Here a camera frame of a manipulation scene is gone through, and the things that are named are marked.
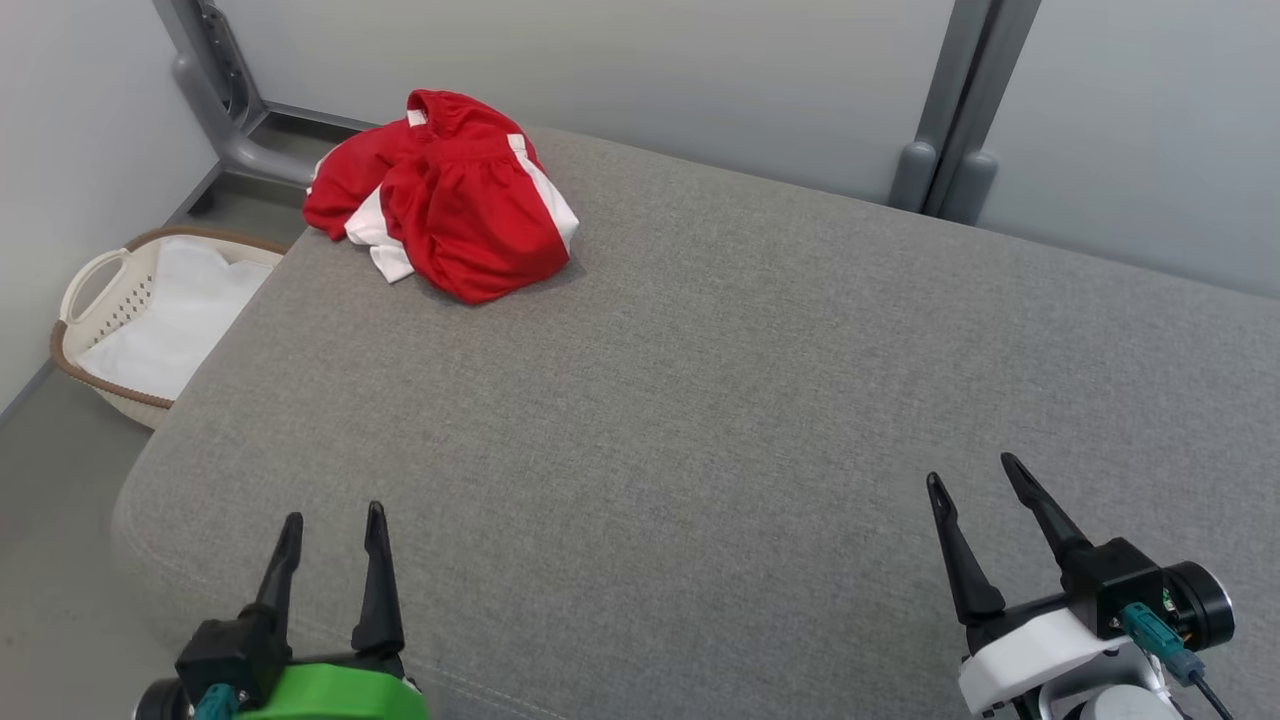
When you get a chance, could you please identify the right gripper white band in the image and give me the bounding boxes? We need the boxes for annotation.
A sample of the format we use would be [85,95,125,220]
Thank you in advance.
[926,452,1236,717]

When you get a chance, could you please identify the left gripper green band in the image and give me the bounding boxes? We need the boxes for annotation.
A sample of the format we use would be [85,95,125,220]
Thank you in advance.
[133,500,429,720]

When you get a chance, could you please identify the red shorts with white stripe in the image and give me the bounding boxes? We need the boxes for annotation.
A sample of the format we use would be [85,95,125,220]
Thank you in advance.
[380,88,581,306]

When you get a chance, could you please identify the white cloth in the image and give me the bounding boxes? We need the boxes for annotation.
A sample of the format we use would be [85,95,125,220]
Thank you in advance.
[78,237,276,401]

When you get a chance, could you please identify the white laundry basket brown rim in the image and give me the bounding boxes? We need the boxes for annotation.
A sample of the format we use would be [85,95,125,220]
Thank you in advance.
[50,226,291,431]

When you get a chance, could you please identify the black cable with teal plug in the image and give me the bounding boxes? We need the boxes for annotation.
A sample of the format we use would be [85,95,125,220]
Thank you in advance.
[1120,600,1239,720]
[193,683,243,720]

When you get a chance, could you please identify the grey metal frame post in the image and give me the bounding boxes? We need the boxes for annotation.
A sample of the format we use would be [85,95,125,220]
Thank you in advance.
[888,0,1043,226]
[155,0,376,191]

